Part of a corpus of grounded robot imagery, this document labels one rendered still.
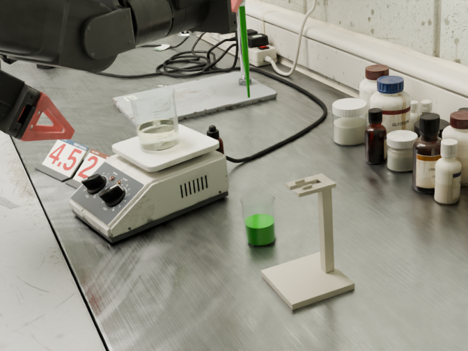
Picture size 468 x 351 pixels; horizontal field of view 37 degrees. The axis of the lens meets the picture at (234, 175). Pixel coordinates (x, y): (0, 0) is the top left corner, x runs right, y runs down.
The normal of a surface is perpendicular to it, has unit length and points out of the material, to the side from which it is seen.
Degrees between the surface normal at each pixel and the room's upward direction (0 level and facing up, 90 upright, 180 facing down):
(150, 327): 0
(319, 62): 90
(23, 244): 0
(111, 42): 90
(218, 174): 90
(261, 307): 0
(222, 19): 89
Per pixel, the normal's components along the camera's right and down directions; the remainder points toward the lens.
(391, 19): -0.91, 0.25
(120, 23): 0.80, 0.19
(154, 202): 0.60, 0.29
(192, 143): -0.09, -0.90
